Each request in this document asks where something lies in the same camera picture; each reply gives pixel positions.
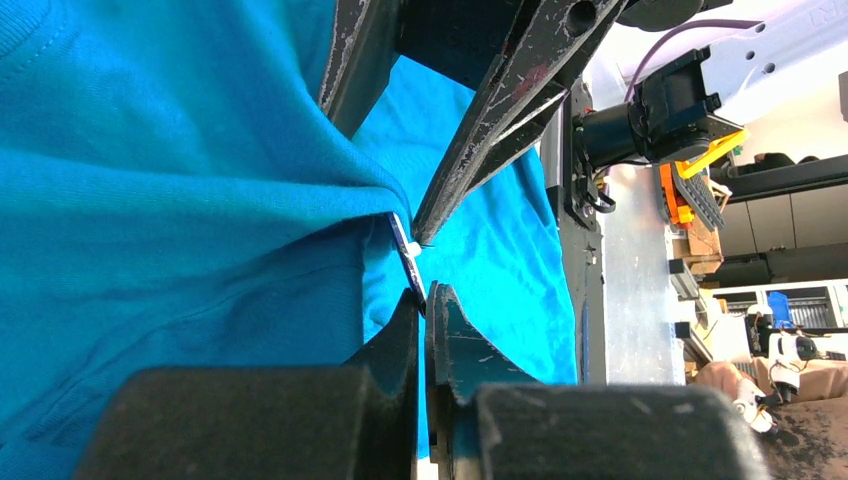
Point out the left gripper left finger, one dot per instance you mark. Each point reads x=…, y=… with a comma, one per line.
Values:
x=385, y=445

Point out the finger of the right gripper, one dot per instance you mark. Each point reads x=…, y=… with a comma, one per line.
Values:
x=523, y=58
x=362, y=54

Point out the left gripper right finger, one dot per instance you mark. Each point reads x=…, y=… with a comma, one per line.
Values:
x=459, y=360

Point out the blue t-shirt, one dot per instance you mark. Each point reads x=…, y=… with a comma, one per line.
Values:
x=171, y=195

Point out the background white robot gripper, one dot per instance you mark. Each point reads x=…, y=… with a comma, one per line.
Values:
x=788, y=353

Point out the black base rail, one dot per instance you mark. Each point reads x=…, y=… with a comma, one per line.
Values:
x=580, y=237

